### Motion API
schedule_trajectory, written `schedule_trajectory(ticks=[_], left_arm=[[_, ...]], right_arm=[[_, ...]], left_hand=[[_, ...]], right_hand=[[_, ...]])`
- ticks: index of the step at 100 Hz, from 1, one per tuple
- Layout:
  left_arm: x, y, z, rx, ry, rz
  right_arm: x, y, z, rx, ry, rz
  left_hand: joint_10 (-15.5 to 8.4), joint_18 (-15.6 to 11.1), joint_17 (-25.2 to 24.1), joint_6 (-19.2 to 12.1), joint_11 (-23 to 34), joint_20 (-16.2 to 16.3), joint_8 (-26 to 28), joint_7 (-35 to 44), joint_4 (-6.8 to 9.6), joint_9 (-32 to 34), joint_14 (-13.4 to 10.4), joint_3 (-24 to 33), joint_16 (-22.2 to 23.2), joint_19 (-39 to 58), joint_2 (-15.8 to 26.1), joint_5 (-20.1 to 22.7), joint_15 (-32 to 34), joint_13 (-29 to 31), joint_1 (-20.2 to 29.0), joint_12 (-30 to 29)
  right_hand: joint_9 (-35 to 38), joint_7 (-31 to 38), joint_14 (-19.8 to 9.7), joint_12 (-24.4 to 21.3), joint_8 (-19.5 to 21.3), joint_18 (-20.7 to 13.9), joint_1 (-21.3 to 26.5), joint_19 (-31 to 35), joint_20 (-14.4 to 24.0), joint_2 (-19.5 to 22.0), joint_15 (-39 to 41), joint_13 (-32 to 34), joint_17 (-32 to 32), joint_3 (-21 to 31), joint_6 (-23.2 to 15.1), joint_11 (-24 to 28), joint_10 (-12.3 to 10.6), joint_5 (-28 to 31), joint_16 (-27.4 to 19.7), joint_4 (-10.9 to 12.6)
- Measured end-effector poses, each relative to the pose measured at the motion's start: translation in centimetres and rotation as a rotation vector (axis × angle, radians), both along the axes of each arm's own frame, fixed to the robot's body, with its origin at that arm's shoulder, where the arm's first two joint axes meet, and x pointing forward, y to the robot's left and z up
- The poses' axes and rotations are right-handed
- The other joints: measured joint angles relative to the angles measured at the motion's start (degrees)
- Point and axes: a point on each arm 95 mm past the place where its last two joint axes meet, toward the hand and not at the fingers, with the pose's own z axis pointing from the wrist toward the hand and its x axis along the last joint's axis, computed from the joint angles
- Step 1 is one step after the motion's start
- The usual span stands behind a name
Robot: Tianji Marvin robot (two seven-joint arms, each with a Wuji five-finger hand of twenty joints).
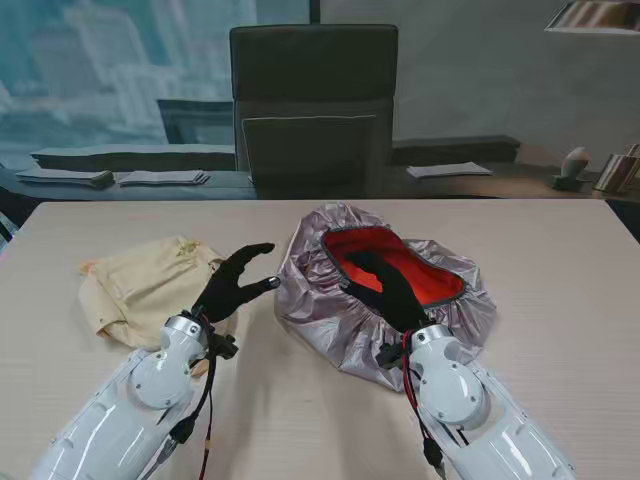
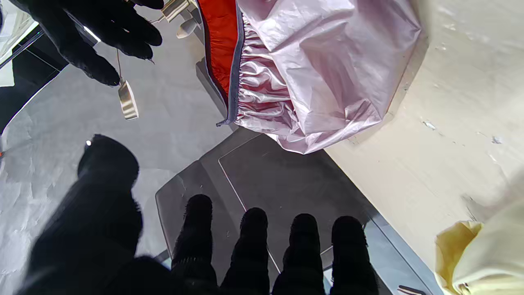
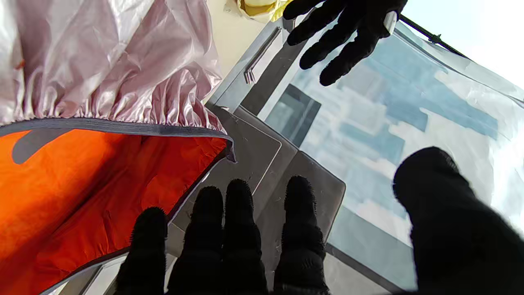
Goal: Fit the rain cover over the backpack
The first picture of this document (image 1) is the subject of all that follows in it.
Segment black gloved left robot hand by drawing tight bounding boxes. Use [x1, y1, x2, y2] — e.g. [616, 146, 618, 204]
[191, 242, 281, 331]

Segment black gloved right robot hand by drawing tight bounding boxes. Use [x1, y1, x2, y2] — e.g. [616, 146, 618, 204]
[339, 251, 432, 335]

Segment cream yellow cloth garment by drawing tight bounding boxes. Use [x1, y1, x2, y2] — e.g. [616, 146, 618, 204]
[77, 235, 226, 351]

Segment thin grey paper stack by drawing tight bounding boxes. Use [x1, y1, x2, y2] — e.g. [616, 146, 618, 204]
[118, 169, 211, 188]

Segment white paper sheet stack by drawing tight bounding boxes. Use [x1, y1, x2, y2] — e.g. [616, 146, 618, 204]
[405, 162, 495, 179]

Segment long dark grey slab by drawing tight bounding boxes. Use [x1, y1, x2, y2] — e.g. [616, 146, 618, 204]
[29, 144, 236, 171]

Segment thick grey paper stack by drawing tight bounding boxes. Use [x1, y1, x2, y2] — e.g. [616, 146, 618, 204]
[14, 168, 115, 190]

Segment dark grey office chair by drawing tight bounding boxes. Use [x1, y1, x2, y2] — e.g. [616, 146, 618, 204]
[229, 23, 400, 200]

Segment beige vase on dark base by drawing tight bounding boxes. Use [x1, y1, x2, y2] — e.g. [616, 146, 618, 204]
[552, 146, 592, 191]

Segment leaning golden books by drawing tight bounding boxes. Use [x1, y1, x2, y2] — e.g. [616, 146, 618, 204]
[593, 143, 640, 194]

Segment copper hanging lamp shade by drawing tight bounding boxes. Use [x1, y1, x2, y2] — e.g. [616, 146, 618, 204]
[543, 0, 640, 35]

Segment black red left wrist cable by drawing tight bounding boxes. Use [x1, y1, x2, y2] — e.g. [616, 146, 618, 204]
[154, 319, 239, 480]

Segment black red wrist cable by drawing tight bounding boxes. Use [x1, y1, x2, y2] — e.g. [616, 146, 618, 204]
[377, 332, 471, 480]
[154, 319, 239, 480]

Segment black red right wrist cable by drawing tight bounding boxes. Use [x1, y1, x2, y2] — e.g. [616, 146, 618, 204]
[377, 332, 471, 480]

